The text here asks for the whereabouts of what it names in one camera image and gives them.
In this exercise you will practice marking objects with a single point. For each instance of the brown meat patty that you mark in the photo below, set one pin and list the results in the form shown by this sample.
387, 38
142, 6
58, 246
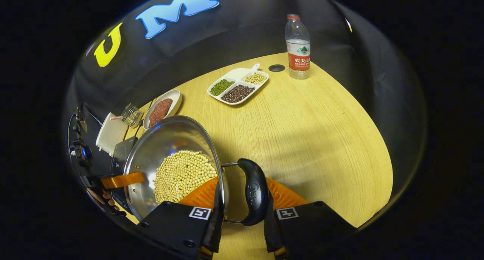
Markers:
154, 118
165, 105

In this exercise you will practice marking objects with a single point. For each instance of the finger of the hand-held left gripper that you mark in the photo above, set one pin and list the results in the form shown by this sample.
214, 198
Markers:
123, 180

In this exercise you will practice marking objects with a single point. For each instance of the black induction cooktop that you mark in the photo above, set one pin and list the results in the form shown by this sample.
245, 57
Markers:
123, 154

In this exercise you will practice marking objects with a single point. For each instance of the white divided bean tray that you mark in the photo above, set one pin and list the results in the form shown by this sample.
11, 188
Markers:
236, 86

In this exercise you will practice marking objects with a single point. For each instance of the pile of soybeans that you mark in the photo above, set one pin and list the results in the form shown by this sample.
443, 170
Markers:
181, 175

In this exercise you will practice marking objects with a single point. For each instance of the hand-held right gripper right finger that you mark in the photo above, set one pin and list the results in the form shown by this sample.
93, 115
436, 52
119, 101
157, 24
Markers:
302, 229

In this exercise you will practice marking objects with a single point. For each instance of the white round plate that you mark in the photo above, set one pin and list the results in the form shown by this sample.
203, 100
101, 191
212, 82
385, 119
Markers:
174, 99

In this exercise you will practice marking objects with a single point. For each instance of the red label water bottle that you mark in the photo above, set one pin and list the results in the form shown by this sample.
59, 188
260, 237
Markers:
298, 48

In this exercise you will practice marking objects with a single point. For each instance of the white toaster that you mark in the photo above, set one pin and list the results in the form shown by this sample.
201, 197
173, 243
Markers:
110, 134

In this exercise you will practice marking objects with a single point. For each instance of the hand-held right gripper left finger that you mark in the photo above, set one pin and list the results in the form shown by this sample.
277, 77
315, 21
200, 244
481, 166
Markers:
177, 226

